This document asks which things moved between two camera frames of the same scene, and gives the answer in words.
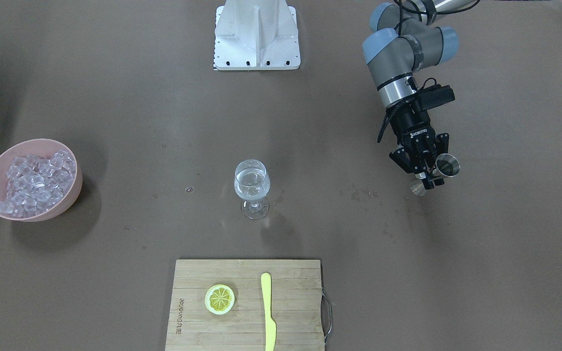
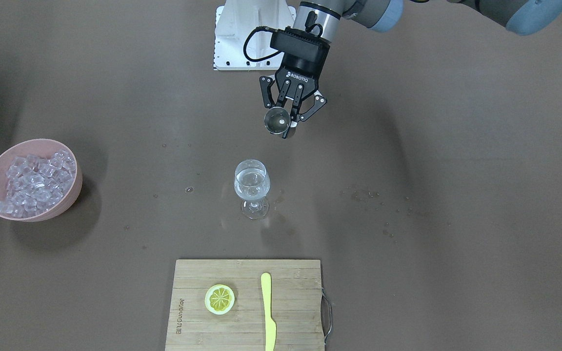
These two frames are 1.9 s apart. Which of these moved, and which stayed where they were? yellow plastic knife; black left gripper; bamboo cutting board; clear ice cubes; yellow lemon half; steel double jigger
Moved: steel double jigger; black left gripper
Stayed: bamboo cutting board; yellow lemon half; clear ice cubes; yellow plastic knife
